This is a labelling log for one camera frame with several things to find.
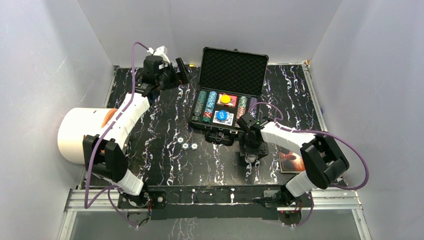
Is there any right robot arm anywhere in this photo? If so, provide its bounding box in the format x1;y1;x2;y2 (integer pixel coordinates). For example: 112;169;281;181
237;113;350;207

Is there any red and green chip stack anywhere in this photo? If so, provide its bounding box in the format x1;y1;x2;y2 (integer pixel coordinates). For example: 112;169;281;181
202;108;213;123

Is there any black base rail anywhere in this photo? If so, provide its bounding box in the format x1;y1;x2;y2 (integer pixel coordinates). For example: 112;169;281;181
118;185;312;225

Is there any dark hardcover book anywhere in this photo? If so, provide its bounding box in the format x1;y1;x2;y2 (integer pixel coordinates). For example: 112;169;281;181
278;146;305;174

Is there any blue small blind button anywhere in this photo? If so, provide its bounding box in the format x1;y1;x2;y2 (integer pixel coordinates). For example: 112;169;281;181
216;110;228;121

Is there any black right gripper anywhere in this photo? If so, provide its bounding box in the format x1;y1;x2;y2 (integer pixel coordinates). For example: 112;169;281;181
238;132;270;159

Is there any purple and blue chip row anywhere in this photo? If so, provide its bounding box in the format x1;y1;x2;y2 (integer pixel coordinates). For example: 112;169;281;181
248;98;258;118

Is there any yellow round button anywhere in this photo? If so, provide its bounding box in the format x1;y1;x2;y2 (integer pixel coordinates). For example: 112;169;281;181
219;94;232;104

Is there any white cylinder with orange lid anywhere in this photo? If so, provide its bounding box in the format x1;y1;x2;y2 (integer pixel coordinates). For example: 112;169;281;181
57;107;117;165

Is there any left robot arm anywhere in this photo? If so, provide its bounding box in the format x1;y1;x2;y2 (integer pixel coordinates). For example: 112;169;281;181
82;55;191;208

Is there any light blue chip stack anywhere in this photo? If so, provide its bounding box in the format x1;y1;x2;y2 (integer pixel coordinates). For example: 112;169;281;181
205;91;218;110

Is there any green and orange chip row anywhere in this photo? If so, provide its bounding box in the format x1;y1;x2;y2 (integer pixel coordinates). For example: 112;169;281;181
234;96;248;128

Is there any black poker chip case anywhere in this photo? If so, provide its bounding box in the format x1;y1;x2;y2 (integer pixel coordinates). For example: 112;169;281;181
188;47;269;146

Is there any blue playing card deck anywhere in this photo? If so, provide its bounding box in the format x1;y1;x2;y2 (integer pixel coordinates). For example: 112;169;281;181
212;110;234;127

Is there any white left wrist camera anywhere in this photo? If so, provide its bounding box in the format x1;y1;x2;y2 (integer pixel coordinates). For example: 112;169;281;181
147;45;171;64

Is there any green-yellow chip stack row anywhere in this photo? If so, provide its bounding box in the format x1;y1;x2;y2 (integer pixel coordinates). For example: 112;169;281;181
191;90;207;121

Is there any red playing card deck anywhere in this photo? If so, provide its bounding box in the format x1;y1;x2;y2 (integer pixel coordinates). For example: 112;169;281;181
216;93;238;108

